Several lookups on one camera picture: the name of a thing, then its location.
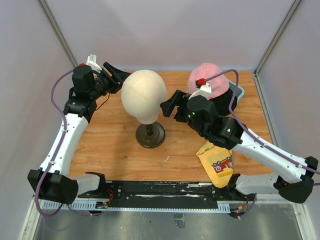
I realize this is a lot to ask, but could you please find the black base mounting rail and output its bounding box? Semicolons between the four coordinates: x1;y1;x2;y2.
77;180;254;207

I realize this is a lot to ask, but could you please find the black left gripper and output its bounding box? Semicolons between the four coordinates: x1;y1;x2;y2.
90;62;135;100

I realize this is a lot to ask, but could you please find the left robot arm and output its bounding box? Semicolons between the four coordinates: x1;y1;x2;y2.
27;62;130;205

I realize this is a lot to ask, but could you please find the black baseball cap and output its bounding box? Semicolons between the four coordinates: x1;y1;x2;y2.
209;88;233;117

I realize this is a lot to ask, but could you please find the cream mannequin head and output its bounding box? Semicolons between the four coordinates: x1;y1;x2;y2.
121;69;168;125

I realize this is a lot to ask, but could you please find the white cable duct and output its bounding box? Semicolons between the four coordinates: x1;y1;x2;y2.
42;199;231;213

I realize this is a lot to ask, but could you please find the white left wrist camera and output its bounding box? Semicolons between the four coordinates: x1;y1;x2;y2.
85;54;102;73

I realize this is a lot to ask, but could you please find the yellow printed cloth hat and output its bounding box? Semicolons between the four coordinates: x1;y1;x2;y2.
196;141;234;189

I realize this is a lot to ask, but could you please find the light teal plastic bin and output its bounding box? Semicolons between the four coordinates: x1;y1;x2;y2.
226;80;245;103

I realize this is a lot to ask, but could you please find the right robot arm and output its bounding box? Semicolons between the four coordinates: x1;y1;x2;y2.
160;90;319;204

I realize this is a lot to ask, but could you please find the pink sport baseball cap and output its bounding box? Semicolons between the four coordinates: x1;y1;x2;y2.
187;63;230;100

